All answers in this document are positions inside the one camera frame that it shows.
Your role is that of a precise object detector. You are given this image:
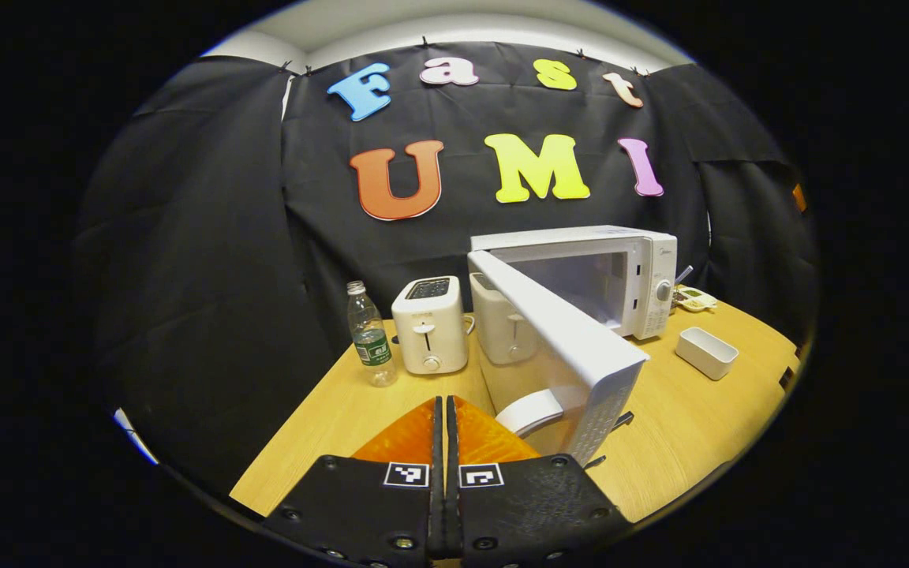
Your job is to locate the white divided grain dish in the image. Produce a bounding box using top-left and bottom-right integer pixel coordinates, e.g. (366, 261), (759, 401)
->
(674, 286), (718, 313)

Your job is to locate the white toaster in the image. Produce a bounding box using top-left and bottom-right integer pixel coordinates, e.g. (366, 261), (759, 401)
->
(391, 275), (477, 376)

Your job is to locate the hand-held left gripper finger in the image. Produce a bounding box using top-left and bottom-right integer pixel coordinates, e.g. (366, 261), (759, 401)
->
(261, 396), (446, 567)
(445, 394), (633, 567)

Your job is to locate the white rectangular tray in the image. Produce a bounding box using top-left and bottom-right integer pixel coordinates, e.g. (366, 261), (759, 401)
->
(675, 327), (739, 382)

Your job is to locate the clear plastic water bottle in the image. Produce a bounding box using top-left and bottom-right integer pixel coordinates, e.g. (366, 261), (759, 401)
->
(346, 280), (398, 388)

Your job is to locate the white microwave oven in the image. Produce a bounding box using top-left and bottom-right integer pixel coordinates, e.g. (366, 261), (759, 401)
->
(466, 225), (680, 468)

